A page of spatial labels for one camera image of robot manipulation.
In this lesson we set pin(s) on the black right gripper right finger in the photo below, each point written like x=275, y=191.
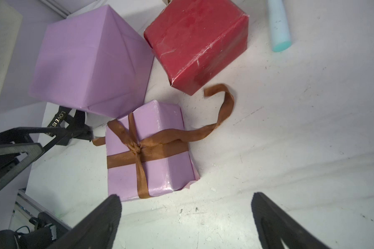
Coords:
x=277, y=229

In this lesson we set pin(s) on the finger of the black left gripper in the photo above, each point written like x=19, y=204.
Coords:
x=15, y=158
x=61, y=136

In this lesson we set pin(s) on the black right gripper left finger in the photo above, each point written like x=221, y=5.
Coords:
x=97, y=230

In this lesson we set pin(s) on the black lettered ribbon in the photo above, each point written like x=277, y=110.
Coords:
x=65, y=121

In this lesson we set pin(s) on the small purple gift box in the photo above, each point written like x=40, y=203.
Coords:
x=149, y=152

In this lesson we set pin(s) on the large purple gift box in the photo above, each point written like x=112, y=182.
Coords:
x=94, y=62

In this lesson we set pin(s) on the brown satin ribbon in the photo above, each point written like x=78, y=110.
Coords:
x=162, y=140

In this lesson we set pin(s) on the red gift box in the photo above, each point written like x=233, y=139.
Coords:
x=195, y=40

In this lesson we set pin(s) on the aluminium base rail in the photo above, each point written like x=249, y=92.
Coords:
x=24, y=209

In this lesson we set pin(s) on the aluminium frame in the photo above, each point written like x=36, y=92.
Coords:
x=56, y=7

